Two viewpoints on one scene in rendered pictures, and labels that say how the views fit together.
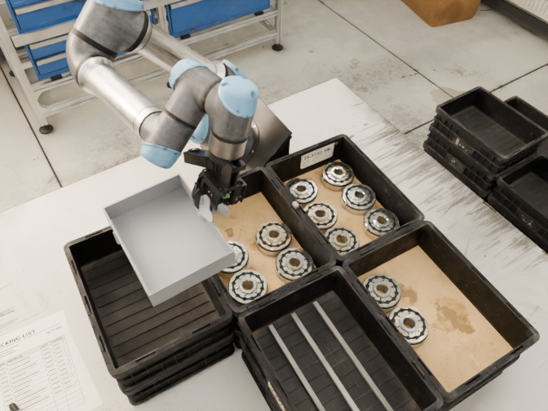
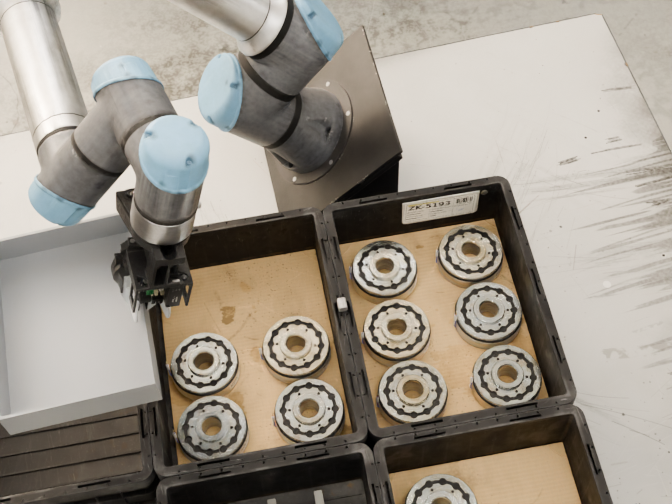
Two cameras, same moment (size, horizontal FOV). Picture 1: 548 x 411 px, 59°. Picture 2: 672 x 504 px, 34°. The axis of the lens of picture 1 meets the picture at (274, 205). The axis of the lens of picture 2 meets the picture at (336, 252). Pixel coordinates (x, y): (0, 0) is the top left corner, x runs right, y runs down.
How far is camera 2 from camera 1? 0.57 m
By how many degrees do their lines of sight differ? 16
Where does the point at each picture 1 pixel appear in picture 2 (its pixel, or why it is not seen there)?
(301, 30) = not seen: outside the picture
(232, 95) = (152, 157)
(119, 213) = (16, 254)
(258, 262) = (255, 386)
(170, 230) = (84, 308)
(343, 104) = (587, 82)
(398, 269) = (499, 477)
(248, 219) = (269, 298)
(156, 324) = (47, 444)
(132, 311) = not seen: hidden behind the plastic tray
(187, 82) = (109, 104)
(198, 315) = (118, 452)
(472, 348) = not seen: outside the picture
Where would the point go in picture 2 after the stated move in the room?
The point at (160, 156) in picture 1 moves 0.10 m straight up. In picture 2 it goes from (51, 208) to (29, 158)
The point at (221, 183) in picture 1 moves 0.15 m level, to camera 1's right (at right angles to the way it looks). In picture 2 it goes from (146, 273) to (260, 311)
